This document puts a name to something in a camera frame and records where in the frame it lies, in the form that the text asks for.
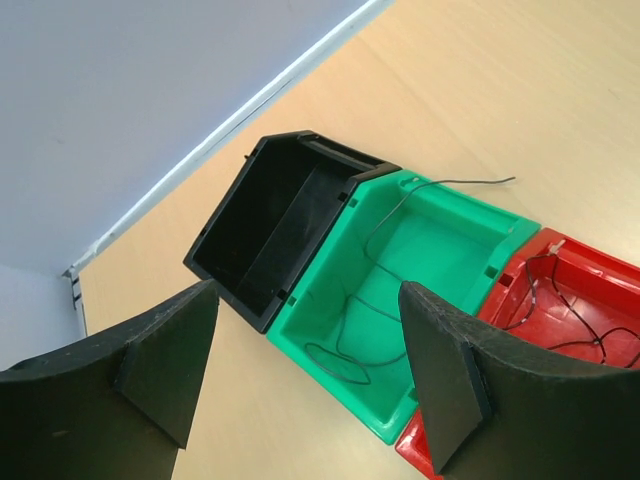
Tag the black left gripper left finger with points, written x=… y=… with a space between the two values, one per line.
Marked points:
x=118 y=404

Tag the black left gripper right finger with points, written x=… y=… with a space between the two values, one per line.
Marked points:
x=497 y=407

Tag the red plastic bin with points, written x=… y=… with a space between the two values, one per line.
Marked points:
x=566 y=297

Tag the green plastic bin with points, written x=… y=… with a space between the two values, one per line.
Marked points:
x=342 y=323

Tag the black plastic bin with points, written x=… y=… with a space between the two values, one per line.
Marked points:
x=275 y=216

